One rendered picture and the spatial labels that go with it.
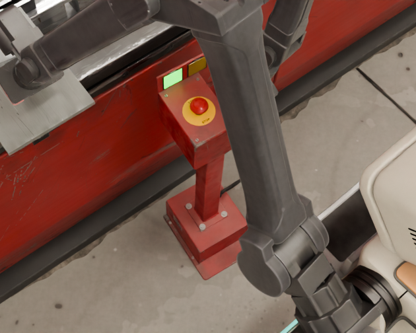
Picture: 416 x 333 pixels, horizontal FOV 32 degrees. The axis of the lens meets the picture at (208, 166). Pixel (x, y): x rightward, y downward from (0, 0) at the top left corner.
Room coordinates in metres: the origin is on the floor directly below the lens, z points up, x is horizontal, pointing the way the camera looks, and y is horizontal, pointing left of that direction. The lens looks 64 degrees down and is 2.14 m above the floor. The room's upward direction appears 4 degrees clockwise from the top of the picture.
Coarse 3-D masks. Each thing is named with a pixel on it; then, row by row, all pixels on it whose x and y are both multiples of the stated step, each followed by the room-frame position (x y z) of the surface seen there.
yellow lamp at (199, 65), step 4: (200, 60) 0.88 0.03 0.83; (204, 60) 0.88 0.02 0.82; (192, 64) 0.87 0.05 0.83; (196, 64) 0.87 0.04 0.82; (200, 64) 0.88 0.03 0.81; (204, 64) 0.88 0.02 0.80; (188, 68) 0.86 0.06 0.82; (192, 68) 0.87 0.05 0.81; (196, 68) 0.87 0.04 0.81; (200, 68) 0.88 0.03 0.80; (204, 68) 0.88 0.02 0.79; (188, 72) 0.86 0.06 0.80; (192, 72) 0.87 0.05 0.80; (196, 72) 0.87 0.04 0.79
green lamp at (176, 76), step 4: (176, 72) 0.84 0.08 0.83; (180, 72) 0.85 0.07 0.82; (168, 76) 0.83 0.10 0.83; (172, 76) 0.84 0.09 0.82; (176, 76) 0.84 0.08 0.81; (180, 76) 0.85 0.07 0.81; (164, 80) 0.82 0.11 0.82; (168, 80) 0.83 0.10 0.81; (172, 80) 0.84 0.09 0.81; (176, 80) 0.84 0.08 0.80; (180, 80) 0.85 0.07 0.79; (164, 84) 0.82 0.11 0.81; (168, 84) 0.83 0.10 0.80; (172, 84) 0.84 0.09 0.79; (164, 88) 0.82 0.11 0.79
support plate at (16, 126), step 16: (64, 80) 0.70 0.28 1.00; (0, 96) 0.65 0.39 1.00; (32, 96) 0.66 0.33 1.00; (48, 96) 0.66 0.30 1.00; (64, 96) 0.66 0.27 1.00; (80, 96) 0.67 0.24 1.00; (0, 112) 0.62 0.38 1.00; (16, 112) 0.62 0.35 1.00; (32, 112) 0.63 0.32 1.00; (48, 112) 0.63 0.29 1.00; (64, 112) 0.63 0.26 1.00; (80, 112) 0.64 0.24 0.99; (0, 128) 0.59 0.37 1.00; (16, 128) 0.59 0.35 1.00; (32, 128) 0.59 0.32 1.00; (48, 128) 0.60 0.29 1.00; (16, 144) 0.56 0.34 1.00
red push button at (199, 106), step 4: (192, 100) 0.79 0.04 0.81; (196, 100) 0.79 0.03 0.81; (200, 100) 0.79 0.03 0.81; (204, 100) 0.79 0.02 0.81; (192, 104) 0.78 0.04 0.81; (196, 104) 0.78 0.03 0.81; (200, 104) 0.78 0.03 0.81; (204, 104) 0.78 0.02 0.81; (192, 108) 0.77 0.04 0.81; (196, 108) 0.77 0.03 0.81; (200, 108) 0.77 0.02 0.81; (204, 108) 0.77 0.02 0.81; (196, 112) 0.76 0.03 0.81; (200, 112) 0.76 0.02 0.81; (204, 112) 0.76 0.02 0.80
